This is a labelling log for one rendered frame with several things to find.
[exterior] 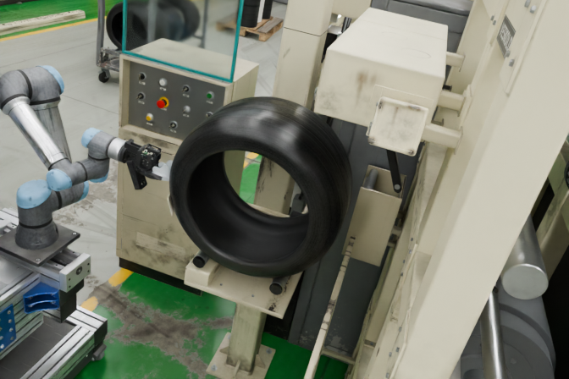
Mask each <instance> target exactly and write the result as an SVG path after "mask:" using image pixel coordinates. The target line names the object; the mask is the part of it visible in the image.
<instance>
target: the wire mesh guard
mask: <svg viewBox="0 0 569 379"><path fill-rule="evenodd" d="M355 238H356V236H354V235H351V238H350V241H349V244H348V246H347V249H346V252H345V256H344V259H343V261H342V264H341V267H340V271H339V274H338V277H337V279H336V282H335V285H334V289H333V292H332V294H331V297H330V301H329V305H328V308H327V310H326V313H325V316H324V318H323V323H322V326H321V328H320V331H319V334H318V338H317V341H316V343H315V346H314V349H313V351H312V356H311V359H310V362H309V365H308V367H307V372H306V375H305V377H304V379H313V378H314V375H315V372H316V369H317V367H318V362H319V359H320V356H321V353H322V350H323V345H324V342H325V338H326V336H327V333H328V329H329V325H330V322H331V319H332V315H333V313H334V308H335V305H336V302H337V299H338V296H339V293H340V288H341V284H342V282H343V279H344V275H345V271H346V268H347V265H348V261H349V259H350V255H351V250H352V247H353V244H354V242H355Z"/></svg>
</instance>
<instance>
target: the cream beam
mask: <svg viewBox="0 0 569 379"><path fill-rule="evenodd" d="M447 32H448V26H447V25H442V24H438V23H434V22H430V21H427V20H422V19H416V18H413V17H408V16H405V15H401V14H394V13H391V12H387V11H383V10H379V9H376V8H368V9H367V10H366V11H365V12H364V13H363V14H362V15H361V16H360V17H359V18H358V19H357V20H356V21H355V22H354V23H353V24H352V25H351V26H350V27H349V28H348V29H347V30H346V31H345V32H344V33H343V34H342V35H341V36H340V37H339V38H338V39H337V40H336V41H335V42H334V43H333V44H332V45H330V46H329V47H328V48H327V52H326V55H325V59H324V60H323V67H322V71H321V75H320V79H319V83H318V90H317V95H316V98H315V102H314V110H313V111H314V112H315V113H320V114H323V115H326V116H330V117H332V118H338V119H341V120H345V121H347V122H351V123H354V124H360V125H362V126H365V127H368V125H369V123H370V121H373V120H374V116H375V113H376V110H377V106H376V102H379V99H380V98H381V97H382V96H384V97H388V98H391V99H395V100H397V101H401V102H407V103H411V104H413V105H417V106H420V107H426V108H427V109H428V117H427V120H426V125H427V126H429V125H430V122H431V120H432V117H433V115H434V110H435V108H436V105H437V102H438V99H439V95H440V92H441V90H442V87H443V84H444V82H445V65H446V48H447Z"/></svg>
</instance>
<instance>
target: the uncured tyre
mask: <svg viewBox="0 0 569 379"><path fill-rule="evenodd" d="M225 151H249V152H253V153H256V154H258V155H261V156H263V157H266V158H268V159H270V160H271V161H273V162H275V163H277V164H278V165H280V166H281V167H282V168H283V169H284V170H285V171H286V172H287V173H288V174H289V175H290V176H291V177H292V178H293V179H294V180H295V181H296V183H297V184H298V186H299V187H300V189H301V192H302V194H303V195H304V197H305V200H306V203H307V208H308V212H307V213H304V214H302V215H300V216H296V217H274V216H270V215H268V214H265V213H262V212H260V211H258V210H256V209H254V208H253V207H251V206H249V205H248V204H247V203H245V202H244V201H243V200H242V199H241V198H240V197H239V196H238V195H237V193H236V192H235V190H234V189H233V187H232V186H231V184H230V182H229V179H228V177H227V174H226V171H225V166H224V152H225ZM352 190H353V178H352V171H351V165H350V161H349V158H348V156H347V153H346V151H345V148H344V146H343V144H342V143H341V141H340V139H339V137H338V136H337V134H336V133H335V132H334V131H333V130H332V129H331V127H330V126H329V125H328V124H327V123H326V122H325V121H324V120H323V119H321V118H320V117H319V116H318V115H317V114H316V113H314V112H313V111H311V110H309V109H308V108H306V107H303V106H302V105H300V104H298V103H295V102H292V101H289V100H286V99H283V98H278V97H272V96H254V97H247V98H243V99H240V100H237V101H234V102H231V103H229V104H227V105H225V106H223V107H221V108H220V109H219V110H218V111H217V112H215V113H214V114H212V115H211V116H210V117H209V118H207V119H206V120H205V121H203V122H202V123H201V124H199V125H198V126H197V127H195V128H194V129H193V130H192V131H191V132H190V133H189V134H188V135H187V136H186V137H185V139H184V140H183V141H182V143H181V144H180V147H179V149H178V150H177V152H176V154H175V156H174V160H173V162H172V166H171V169H170V175H169V193H170V198H171V201H172V205H173V208H174V212H175V215H176V217H177V218H178V220H179V222H180V225H181V227H182V228H183V229H184V230H185V232H186V234H187V235H188V236H189V238H190V239H191V240H192V241H193V243H194V244H195V245H196V246H197V247H198V248H199V249H200V250H201V251H202V252H203V253H204V254H206V255H207V256H208V257H210V258H211V259H213V260H214V261H216V262H217V263H218V264H220V265H222V266H225V267H227V268H229V269H230V270H233V271H235V272H238V273H242V274H245V275H248V276H252V277H263V278H277V277H288V276H291V275H295V274H297V273H299V272H303V271H305V270H306V269H308V268H309V267H311V266H313V265H314V264H316V263H317V262H318V261H319V260H320V259H321V258H323V257H324V256H325V255H326V254H327V253H328V252H329V250H330V249H331V248H332V246H333V245H334V242H335V241H336V239H337V238H338V236H339V233H340V230H341V227H342V224H343V222H344V220H345V216H346V213H347V211H348V208H349V206H350V203H351V197H352Z"/></svg>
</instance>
